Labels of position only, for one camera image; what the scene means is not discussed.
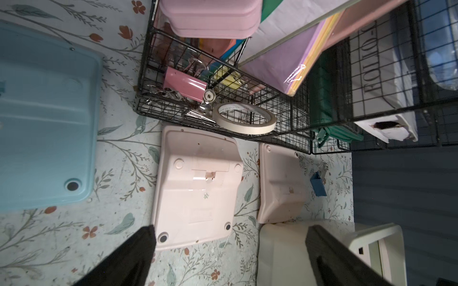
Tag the coloured paper pack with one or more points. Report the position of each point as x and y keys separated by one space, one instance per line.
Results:
x=288 y=41

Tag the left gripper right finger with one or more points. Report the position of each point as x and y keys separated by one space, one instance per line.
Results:
x=335 y=265

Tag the pink case in organizer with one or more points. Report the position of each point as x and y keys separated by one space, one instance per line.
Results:
x=213 y=19

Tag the light blue calculator upper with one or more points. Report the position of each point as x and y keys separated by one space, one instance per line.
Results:
x=50 y=100

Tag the beige plastic storage box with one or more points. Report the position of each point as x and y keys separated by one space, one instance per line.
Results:
x=283 y=258

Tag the pink calculator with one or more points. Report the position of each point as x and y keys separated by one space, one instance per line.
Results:
x=283 y=190
x=196 y=190

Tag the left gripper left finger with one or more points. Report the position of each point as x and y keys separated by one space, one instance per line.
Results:
x=128 y=265

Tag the black wire desk organizer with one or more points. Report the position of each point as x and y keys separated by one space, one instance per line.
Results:
x=182 y=79

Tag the white folio box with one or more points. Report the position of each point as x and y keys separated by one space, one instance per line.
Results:
x=381 y=82

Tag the beige masking tape roll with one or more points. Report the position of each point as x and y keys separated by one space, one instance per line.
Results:
x=244 y=118

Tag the blue binder clip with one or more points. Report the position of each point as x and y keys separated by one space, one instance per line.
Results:
x=317 y=181

